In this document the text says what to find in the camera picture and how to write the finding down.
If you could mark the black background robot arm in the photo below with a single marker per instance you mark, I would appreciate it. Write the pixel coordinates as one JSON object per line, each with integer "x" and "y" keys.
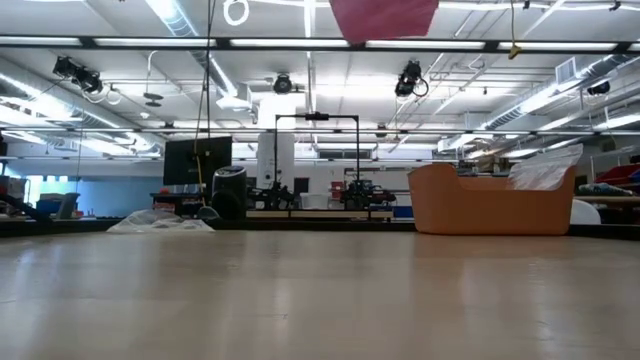
{"x": 365, "y": 194}
{"x": 272, "y": 196}

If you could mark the black overhead light bar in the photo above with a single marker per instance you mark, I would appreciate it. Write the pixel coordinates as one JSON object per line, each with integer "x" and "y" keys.
{"x": 492, "y": 46}

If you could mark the wooden workbench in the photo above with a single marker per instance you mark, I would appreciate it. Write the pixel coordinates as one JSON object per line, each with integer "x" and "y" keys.
{"x": 610, "y": 198}

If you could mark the black duct-mounted camera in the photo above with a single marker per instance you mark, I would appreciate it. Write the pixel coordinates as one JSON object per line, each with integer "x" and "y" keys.
{"x": 598, "y": 88}

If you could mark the grey chair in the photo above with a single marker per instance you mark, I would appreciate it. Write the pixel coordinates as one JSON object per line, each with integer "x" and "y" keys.
{"x": 67, "y": 205}

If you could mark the pink elastic bandage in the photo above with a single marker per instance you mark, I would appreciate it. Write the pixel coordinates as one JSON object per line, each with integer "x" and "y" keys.
{"x": 380, "y": 20}

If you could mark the red bin above workbench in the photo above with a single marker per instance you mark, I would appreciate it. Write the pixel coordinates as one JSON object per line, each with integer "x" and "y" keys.
{"x": 617, "y": 175}

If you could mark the black round ceiling camera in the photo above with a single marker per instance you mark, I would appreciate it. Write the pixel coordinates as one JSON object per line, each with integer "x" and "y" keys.
{"x": 282, "y": 84}

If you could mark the black monitor screen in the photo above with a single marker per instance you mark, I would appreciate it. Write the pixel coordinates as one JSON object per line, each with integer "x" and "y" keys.
{"x": 180, "y": 160}

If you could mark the black cart with items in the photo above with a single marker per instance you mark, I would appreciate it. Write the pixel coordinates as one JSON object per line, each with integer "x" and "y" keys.
{"x": 175, "y": 200}

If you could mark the black background gantry frame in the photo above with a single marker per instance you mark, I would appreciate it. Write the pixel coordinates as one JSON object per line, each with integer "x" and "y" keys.
{"x": 316, "y": 116}

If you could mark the black ceiling camera cluster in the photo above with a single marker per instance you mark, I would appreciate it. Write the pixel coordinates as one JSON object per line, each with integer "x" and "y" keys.
{"x": 82, "y": 77}

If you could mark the red box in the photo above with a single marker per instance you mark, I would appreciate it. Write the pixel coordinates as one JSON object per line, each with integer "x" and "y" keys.
{"x": 338, "y": 190}

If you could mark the black cylindrical air purifier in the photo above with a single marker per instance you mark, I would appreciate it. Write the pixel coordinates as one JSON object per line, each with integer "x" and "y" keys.
{"x": 229, "y": 192}

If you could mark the white box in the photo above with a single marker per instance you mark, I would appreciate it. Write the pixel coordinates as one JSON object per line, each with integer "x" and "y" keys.
{"x": 315, "y": 201}

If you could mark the orange plastic bin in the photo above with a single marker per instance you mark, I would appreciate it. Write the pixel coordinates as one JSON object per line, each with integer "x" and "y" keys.
{"x": 435, "y": 200}

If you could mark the silver ceiling duct with vent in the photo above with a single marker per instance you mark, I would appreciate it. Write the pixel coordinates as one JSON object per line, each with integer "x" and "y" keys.
{"x": 550, "y": 95}

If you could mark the clear plastic zip bag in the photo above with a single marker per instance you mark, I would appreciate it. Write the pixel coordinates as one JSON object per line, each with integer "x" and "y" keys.
{"x": 160, "y": 222}
{"x": 545, "y": 170}

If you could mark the black table frame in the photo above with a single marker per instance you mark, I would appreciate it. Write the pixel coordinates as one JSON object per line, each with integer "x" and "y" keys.
{"x": 325, "y": 225}

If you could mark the background wooden table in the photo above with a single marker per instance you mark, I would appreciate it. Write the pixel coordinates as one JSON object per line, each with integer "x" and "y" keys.
{"x": 320, "y": 214}

